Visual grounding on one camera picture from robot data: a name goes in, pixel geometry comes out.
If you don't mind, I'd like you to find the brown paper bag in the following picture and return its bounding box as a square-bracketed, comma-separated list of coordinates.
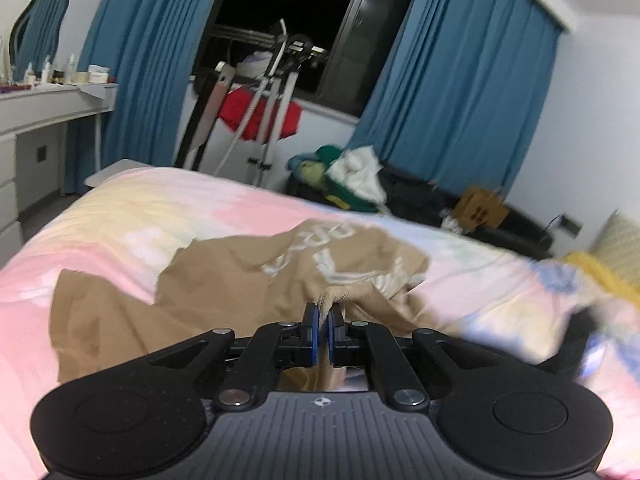
[452, 185, 510, 231]

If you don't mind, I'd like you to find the dark window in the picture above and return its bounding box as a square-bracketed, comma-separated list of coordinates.
[192, 0, 411, 117]

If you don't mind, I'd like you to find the black sofa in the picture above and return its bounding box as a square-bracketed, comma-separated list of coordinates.
[378, 167, 553, 260]

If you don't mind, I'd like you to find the beige ironing board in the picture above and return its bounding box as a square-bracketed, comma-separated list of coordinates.
[174, 62, 235, 171]

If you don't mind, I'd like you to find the blue curtain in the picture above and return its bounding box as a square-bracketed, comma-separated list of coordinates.
[63, 0, 215, 194]
[347, 0, 562, 195]

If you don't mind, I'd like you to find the white dressing table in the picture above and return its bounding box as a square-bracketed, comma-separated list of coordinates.
[1, 84, 118, 263]

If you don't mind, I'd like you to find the wavy frame mirror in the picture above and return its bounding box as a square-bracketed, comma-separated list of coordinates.
[8, 0, 70, 81]

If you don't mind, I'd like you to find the red garment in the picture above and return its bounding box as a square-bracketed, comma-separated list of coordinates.
[219, 87, 303, 141]

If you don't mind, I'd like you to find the wall power socket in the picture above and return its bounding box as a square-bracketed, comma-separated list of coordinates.
[559, 214, 584, 238]

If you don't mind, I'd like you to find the pile of clothes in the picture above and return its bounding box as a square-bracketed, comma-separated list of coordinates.
[286, 145, 449, 223]

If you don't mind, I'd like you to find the pastel tie-dye bed cover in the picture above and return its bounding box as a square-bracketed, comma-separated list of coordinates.
[1, 168, 639, 479]

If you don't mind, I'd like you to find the right blue curtain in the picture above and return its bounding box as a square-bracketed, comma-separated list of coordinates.
[347, 0, 562, 195]

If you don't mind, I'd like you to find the yellow knitted pillow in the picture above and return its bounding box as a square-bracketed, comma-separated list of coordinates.
[563, 210, 640, 309]

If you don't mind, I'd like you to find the tan t-shirt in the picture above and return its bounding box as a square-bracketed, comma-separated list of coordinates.
[50, 219, 433, 384]

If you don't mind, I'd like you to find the left blue curtain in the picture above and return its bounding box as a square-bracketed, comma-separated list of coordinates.
[63, 0, 215, 194]

